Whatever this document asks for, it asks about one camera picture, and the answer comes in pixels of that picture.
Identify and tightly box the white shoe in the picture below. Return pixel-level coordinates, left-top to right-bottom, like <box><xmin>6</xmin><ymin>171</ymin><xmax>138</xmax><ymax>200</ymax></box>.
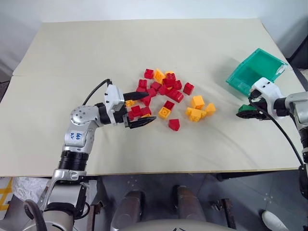
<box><xmin>261</xmin><ymin>210</ymin><xmax>290</xmax><ymax>231</ymax></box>

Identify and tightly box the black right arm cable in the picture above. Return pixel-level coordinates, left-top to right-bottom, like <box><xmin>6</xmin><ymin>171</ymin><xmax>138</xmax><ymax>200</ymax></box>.
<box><xmin>247</xmin><ymin>95</ymin><xmax>304</xmax><ymax>167</ymax></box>

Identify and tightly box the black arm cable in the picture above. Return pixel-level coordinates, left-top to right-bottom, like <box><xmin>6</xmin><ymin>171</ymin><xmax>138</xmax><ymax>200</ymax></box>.
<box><xmin>82</xmin><ymin>78</ymin><xmax>113</xmax><ymax>106</ymax></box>
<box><xmin>247</xmin><ymin>95</ymin><xmax>304</xmax><ymax>167</ymax></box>

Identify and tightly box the rusty metal table foot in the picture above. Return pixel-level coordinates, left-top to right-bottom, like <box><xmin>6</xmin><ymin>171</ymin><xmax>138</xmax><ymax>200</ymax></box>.
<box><xmin>208</xmin><ymin>198</ymin><xmax>238</xmax><ymax>230</ymax></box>

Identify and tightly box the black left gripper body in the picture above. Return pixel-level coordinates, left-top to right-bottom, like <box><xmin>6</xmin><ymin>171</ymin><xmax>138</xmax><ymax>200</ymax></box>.
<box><xmin>114</xmin><ymin>100</ymin><xmax>131</xmax><ymax>129</ymax></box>

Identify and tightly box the white crumpled plastic sheet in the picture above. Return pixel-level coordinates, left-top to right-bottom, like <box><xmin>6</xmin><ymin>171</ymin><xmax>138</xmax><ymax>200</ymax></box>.
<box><xmin>11</xmin><ymin>177</ymin><xmax>50</xmax><ymax>205</ymax></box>

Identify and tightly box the yellow sloped toy block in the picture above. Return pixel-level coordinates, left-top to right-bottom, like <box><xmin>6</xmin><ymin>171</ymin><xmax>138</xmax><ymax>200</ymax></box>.
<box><xmin>205</xmin><ymin>103</ymin><xmax>217</xmax><ymax>116</ymax></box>

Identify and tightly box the red sloped toy block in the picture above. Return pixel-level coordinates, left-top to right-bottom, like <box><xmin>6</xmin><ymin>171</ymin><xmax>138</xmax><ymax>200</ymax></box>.
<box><xmin>168</xmin><ymin>118</ymin><xmax>181</xmax><ymax>132</ymax></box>

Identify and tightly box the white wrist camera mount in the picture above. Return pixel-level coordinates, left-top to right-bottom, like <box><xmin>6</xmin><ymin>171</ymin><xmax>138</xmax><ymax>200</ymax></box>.
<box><xmin>103</xmin><ymin>84</ymin><xmax>126</xmax><ymax>125</ymax></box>
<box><xmin>249</xmin><ymin>77</ymin><xmax>285</xmax><ymax>119</ymax></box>

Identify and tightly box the black table frame bar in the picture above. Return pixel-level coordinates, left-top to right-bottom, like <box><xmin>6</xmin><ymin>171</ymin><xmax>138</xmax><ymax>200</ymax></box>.
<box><xmin>216</xmin><ymin>168</ymin><xmax>301</xmax><ymax>182</ymax></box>

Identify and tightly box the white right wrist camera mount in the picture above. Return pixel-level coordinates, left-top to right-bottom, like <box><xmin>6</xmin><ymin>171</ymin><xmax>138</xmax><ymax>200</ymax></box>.
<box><xmin>249</xmin><ymin>77</ymin><xmax>285</xmax><ymax>119</ymax></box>

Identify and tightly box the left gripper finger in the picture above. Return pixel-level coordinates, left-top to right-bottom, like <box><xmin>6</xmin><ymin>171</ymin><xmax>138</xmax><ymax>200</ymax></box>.
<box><xmin>127</xmin><ymin>116</ymin><xmax>157</xmax><ymax>130</ymax></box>
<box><xmin>123</xmin><ymin>91</ymin><xmax>150</xmax><ymax>102</ymax></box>

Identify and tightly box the teal plastic bin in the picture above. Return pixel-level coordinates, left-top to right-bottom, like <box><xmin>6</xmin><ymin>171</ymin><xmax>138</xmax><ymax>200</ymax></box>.
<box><xmin>225</xmin><ymin>48</ymin><xmax>289</xmax><ymax>99</ymax></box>

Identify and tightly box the black object by wall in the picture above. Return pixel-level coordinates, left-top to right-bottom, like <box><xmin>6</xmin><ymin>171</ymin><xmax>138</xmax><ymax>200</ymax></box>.
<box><xmin>287</xmin><ymin>21</ymin><xmax>308</xmax><ymax>68</ymax></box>

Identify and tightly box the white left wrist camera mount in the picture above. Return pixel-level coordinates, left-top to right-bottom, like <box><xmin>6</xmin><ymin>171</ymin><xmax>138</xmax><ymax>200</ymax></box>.
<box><xmin>103</xmin><ymin>84</ymin><xmax>126</xmax><ymax>125</ymax></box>

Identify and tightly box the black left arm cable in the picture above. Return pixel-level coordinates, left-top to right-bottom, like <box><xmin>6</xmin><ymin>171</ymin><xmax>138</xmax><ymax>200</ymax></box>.
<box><xmin>82</xmin><ymin>78</ymin><xmax>113</xmax><ymax>106</ymax></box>

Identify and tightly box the black shoulder cable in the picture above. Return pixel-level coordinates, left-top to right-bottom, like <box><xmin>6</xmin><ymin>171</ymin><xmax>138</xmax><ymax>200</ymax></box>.
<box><xmin>23</xmin><ymin>199</ymin><xmax>48</xmax><ymax>231</ymax></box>

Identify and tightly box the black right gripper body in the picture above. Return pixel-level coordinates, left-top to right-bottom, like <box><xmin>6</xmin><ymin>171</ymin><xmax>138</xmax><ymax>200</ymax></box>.
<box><xmin>251</xmin><ymin>99</ymin><xmax>270</xmax><ymax>121</ymax></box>

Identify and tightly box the green toy block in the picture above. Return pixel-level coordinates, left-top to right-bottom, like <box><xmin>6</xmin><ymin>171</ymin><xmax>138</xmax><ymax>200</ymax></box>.
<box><xmin>238</xmin><ymin>103</ymin><xmax>254</xmax><ymax>113</ymax></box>

